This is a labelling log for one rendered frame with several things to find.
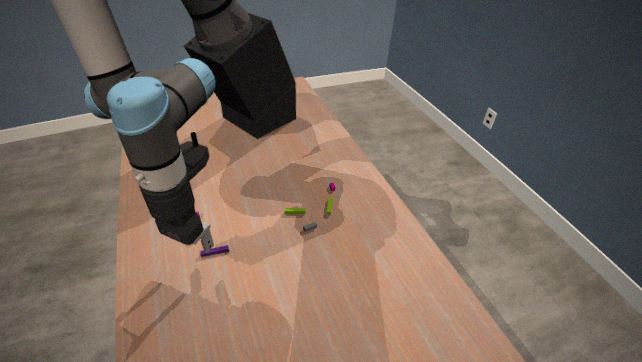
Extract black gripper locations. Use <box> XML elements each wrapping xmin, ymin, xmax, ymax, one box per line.
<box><xmin>131</xmin><ymin>132</ymin><xmax>214</xmax><ymax>253</ymax></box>

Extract grey rod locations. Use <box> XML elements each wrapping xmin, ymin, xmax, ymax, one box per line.
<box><xmin>303</xmin><ymin>222</ymin><xmax>317</xmax><ymax>232</ymax></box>

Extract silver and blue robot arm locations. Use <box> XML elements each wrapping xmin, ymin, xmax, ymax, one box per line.
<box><xmin>50</xmin><ymin>0</ymin><xmax>253</xmax><ymax>171</ymax></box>

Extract purple rod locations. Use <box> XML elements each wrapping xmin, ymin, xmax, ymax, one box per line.
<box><xmin>200</xmin><ymin>245</ymin><xmax>229</xmax><ymax>257</ymax></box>

